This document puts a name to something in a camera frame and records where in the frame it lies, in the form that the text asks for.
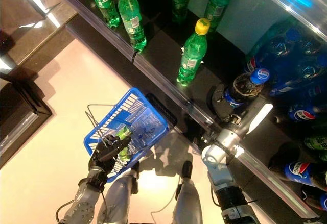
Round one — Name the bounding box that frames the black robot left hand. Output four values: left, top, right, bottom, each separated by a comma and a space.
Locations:
88, 133, 132, 177

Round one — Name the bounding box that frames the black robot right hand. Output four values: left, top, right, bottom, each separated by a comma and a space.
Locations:
211, 83, 243, 124

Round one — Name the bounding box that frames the Pepsi cola bottle blue label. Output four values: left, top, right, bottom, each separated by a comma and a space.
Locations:
287, 103, 327, 122
268, 142, 327, 188
293, 50, 327, 97
301, 185, 327, 211
265, 27, 307, 94
223, 68, 271, 107
244, 39, 287, 74

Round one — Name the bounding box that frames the chrome wire basket handle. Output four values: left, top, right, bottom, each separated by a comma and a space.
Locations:
87, 103, 117, 143
85, 111, 108, 145

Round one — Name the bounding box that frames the blue plastic shopping basket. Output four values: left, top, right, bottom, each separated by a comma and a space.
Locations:
83, 87, 169, 184

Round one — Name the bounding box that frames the green drink can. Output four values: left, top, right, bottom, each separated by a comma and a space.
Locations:
116, 127, 132, 158

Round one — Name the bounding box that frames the silver robot left leg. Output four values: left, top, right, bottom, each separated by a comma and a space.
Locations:
97, 161, 141, 224

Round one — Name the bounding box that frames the silver robot leg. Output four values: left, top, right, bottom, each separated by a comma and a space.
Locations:
97, 161, 141, 224
173, 160, 204, 224

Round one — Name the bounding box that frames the dark display counter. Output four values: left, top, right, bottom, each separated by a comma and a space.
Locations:
0, 65, 53, 168

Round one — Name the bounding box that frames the silver robot right leg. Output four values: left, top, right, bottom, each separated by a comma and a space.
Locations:
173, 160, 204, 224

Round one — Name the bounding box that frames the silver vertical trim strip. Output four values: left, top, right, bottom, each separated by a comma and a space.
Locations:
14, 0, 62, 28

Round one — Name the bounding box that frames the thin white floor cable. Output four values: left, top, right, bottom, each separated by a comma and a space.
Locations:
150, 183, 181, 224

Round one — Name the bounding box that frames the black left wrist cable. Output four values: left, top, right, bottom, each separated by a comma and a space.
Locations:
55, 190, 108, 224

